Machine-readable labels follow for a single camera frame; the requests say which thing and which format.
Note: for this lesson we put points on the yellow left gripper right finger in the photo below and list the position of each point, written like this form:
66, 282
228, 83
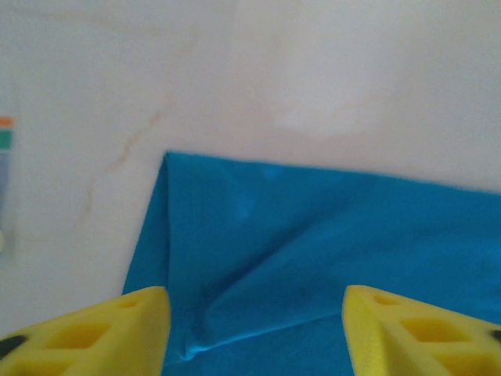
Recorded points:
411, 340

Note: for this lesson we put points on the blue t-shirt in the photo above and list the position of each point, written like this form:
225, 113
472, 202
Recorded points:
293, 235

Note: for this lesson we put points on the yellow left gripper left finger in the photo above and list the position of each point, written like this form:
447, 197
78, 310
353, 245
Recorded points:
98, 337

